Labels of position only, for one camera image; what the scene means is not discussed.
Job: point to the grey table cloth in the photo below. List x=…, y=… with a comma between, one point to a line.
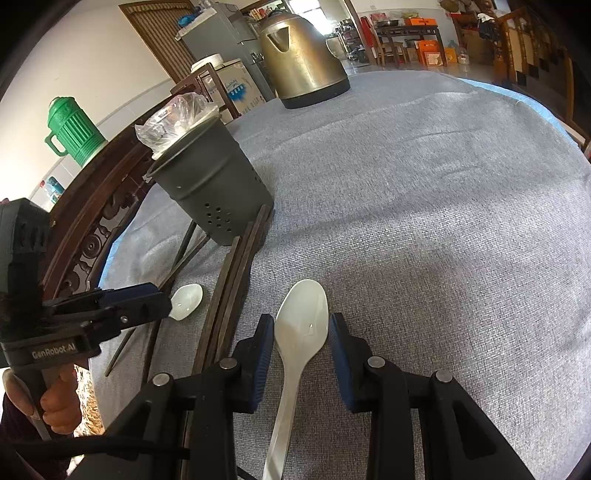
x=450, y=225

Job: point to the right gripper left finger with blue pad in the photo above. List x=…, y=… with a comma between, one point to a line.
x=253, y=355

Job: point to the dark grey utensil holder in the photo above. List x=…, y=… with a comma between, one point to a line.
x=207, y=174

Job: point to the gold electric kettle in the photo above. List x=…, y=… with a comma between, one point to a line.
x=302, y=68

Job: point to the large white plastic spoon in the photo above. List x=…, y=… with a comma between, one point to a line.
x=300, y=332

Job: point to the white blue chest freezer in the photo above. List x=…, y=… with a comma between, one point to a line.
x=235, y=79

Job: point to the dark wooden chopstick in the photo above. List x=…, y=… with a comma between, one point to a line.
x=112, y=363
x=206, y=331
x=182, y=258
x=211, y=352
x=241, y=285

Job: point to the dark carved wooden chair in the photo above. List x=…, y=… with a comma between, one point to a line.
x=93, y=211

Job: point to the person left hand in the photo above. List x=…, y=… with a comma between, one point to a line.
x=60, y=404

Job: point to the green thermos jug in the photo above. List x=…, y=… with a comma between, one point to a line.
x=72, y=132

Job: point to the small white plastic spoon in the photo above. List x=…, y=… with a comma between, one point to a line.
x=185, y=300

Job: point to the white bowl with plastic wrap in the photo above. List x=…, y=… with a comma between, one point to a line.
x=175, y=120

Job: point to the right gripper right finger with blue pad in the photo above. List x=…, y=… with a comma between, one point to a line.
x=350, y=355

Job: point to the grey refrigerator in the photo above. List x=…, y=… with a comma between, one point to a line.
x=223, y=29

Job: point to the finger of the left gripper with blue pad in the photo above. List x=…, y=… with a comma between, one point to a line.
x=116, y=315
x=127, y=295

